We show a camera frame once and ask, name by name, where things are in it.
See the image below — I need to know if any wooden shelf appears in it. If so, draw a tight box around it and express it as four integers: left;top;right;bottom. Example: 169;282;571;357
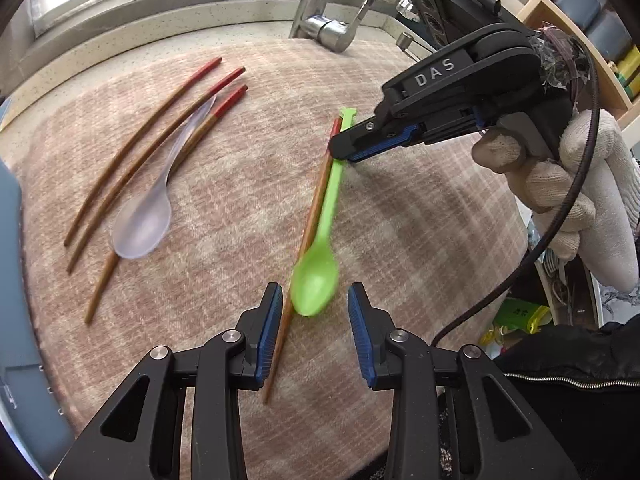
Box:
515;0;640;126

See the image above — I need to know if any green plastic spoon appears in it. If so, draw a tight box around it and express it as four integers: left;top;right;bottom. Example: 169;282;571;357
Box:
290;107;358;318

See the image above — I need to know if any pink plaid cloth mat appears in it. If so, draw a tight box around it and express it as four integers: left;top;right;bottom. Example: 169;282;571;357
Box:
10;37;531;480

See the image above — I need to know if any steel faucet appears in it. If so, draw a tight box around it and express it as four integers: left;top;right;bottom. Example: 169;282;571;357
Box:
289;0;378;53

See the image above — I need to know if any red-tipped wooden chopstick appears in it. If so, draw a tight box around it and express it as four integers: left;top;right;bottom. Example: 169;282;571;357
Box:
84;85;248;325
261;117;346;405
66;66;247;276
64;56;223;247

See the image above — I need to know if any translucent plastic spoon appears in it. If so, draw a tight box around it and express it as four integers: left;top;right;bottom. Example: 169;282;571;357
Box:
111;94;217;261

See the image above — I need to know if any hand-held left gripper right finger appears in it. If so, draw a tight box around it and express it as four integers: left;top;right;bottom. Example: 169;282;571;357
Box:
347;282;581;480

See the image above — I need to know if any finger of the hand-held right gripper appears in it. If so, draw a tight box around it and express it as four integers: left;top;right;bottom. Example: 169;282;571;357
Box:
327;121;420;163

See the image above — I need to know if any person's right hand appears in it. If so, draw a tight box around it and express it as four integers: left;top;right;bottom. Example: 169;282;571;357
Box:
472;107;640;293

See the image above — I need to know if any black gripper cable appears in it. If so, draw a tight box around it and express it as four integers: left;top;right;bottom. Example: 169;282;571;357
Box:
430;30;601;348

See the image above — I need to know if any green packet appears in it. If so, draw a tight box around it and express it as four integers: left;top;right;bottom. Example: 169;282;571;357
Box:
492;297;551;336

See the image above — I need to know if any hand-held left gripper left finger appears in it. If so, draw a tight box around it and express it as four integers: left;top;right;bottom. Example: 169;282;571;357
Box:
52;282;285;480

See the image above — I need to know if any blue plastic basket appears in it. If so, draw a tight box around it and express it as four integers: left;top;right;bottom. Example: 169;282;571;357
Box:
0;157;76;476

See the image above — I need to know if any black jacket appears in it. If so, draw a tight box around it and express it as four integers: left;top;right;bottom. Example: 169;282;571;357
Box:
492;322;640;480

